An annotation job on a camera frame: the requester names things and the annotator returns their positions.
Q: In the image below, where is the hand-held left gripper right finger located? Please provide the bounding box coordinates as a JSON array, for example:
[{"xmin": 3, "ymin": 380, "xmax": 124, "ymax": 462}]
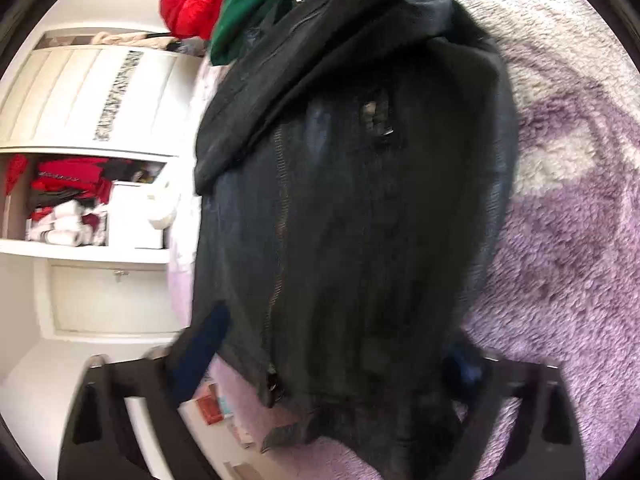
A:
[{"xmin": 440, "ymin": 332, "xmax": 587, "ymax": 480}]

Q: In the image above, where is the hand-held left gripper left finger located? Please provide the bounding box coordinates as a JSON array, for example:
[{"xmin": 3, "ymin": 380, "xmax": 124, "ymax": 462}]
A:
[{"xmin": 57, "ymin": 300, "xmax": 232, "ymax": 480}]

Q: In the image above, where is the black jacket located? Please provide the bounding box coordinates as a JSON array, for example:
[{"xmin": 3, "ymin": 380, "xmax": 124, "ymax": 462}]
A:
[{"xmin": 167, "ymin": 0, "xmax": 521, "ymax": 480}]

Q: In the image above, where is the stack of folded clothes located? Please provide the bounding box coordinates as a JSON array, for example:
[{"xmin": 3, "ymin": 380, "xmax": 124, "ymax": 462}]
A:
[{"xmin": 5, "ymin": 154, "xmax": 151, "ymax": 248}]

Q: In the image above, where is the red packet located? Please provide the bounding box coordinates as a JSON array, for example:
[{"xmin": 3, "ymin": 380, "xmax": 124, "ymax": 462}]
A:
[{"xmin": 195, "ymin": 394, "xmax": 226, "ymax": 426}]

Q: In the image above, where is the white box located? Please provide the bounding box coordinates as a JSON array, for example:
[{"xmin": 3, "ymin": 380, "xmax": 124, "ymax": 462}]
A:
[{"xmin": 107, "ymin": 180, "xmax": 168, "ymax": 251}]

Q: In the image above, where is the white wardrobe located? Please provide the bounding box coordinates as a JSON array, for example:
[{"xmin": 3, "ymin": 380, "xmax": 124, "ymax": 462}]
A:
[{"xmin": 0, "ymin": 27, "xmax": 206, "ymax": 391}]

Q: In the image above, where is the purple fleece blanket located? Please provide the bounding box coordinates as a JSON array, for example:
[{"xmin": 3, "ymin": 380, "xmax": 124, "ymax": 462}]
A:
[{"xmin": 165, "ymin": 0, "xmax": 640, "ymax": 480}]

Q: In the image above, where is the green garment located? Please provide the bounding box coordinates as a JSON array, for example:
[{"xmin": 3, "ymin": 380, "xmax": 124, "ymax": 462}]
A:
[{"xmin": 210, "ymin": 0, "xmax": 306, "ymax": 67}]

